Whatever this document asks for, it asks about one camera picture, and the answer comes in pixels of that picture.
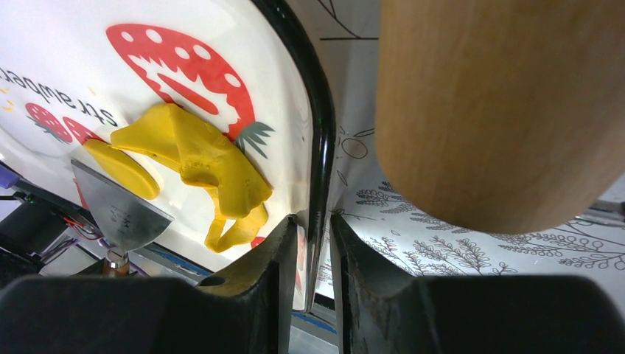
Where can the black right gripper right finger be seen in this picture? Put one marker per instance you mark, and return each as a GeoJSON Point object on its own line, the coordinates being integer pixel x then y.
{"type": "Point", "coordinates": [381, 308]}

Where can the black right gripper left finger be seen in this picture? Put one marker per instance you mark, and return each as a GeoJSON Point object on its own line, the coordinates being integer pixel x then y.
{"type": "Point", "coordinates": [245, 307]}

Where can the metal scraper wooden handle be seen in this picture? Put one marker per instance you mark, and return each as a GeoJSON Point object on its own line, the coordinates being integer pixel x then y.
{"type": "Point", "coordinates": [126, 221]}

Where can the yellow dough piece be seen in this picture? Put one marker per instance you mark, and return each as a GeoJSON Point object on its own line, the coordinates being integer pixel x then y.
{"type": "Point", "coordinates": [203, 157]}

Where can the round yellow dough wrapper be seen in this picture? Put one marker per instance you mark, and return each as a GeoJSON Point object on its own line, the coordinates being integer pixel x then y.
{"type": "Point", "coordinates": [123, 169]}

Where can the strawberry print rectangular tray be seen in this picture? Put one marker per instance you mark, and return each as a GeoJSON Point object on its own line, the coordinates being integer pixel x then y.
{"type": "Point", "coordinates": [71, 70]}

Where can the wooden dough roller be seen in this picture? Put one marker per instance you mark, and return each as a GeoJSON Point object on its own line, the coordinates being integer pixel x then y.
{"type": "Point", "coordinates": [501, 116]}

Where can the floral tablecloth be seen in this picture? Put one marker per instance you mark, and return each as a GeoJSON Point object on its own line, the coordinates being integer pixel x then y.
{"type": "Point", "coordinates": [345, 34]}

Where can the purple cylindrical tool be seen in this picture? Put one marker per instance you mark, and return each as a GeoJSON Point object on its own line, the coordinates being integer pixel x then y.
{"type": "Point", "coordinates": [8, 178]}

